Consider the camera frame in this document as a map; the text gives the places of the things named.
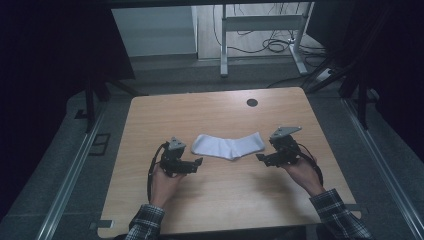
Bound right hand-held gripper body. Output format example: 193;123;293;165
268;125;303;167

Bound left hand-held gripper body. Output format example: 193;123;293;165
159;136;188;178

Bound white sock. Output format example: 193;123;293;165
190;131;267;161

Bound person's left hand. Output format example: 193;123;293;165
149;167;186;210

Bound person's right hand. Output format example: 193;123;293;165
281;156;327;198

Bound white power strip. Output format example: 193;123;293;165
314;67;335;83

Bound dark tripod stand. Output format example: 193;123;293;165
74;74;148;134
305;54;379;131

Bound grey partition panel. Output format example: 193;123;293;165
111;5;198;58

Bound dark curtain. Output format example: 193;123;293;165
0;0;136;221
306;0;424;164

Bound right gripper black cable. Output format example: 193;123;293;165
296;142;325;186

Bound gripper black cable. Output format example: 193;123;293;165
296;142;325;186
146;142;170;205

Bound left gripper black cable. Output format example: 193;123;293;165
146;142;170;205

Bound grey metal table bracket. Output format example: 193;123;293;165
345;203;370;215

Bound aluminium floor rail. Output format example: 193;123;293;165
342;97;424;240
35;102;108;240

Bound black floor cable bundle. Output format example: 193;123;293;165
212;3;328;68

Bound white metal desk frame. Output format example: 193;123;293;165
219;2;315;79

